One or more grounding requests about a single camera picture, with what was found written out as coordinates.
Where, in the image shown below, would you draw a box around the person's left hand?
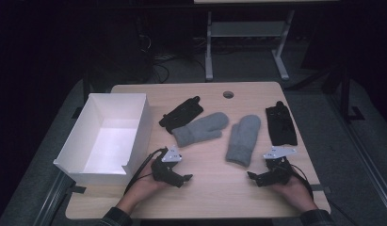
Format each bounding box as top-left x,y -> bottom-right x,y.
122,159 -> 170,209

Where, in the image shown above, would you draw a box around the black floor cables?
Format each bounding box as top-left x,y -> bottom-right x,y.
136,18 -> 208,85

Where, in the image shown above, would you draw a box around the right hand-held gripper cable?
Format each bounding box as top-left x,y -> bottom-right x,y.
288,163 -> 315,202

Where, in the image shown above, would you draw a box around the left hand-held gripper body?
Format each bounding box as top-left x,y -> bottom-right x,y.
150,144 -> 186,188

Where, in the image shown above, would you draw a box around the person's right hand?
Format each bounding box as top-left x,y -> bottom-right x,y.
270,175 -> 318,212

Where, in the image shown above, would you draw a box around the black glove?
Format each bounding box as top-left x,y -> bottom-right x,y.
158,95 -> 204,135
265,100 -> 298,147

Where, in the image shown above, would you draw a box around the white box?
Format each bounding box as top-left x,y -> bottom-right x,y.
53,92 -> 153,186

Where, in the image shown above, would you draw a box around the grey tape strip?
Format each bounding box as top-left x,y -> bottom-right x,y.
308,185 -> 332,194

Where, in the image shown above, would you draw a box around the grey wool mitten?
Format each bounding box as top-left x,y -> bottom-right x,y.
171,111 -> 230,149
225,114 -> 262,168

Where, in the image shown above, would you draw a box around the left hand-held gripper cable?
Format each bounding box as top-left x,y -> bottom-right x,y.
122,147 -> 168,196

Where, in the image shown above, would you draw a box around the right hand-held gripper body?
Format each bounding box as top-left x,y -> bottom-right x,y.
257,146 -> 298,187

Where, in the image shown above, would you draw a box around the grey metal desk frame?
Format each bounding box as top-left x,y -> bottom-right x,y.
194,0 -> 340,82

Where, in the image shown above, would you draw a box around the aluminium rail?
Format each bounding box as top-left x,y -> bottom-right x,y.
32,170 -> 73,226
326,90 -> 387,210

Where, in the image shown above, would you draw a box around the black tape strip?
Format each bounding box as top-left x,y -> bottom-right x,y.
66,185 -> 88,195

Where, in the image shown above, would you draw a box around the black metal stand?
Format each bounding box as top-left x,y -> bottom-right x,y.
319,62 -> 366,124

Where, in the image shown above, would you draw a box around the hand-held gripper cable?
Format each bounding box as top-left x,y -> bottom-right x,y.
288,163 -> 315,202
122,147 -> 168,196

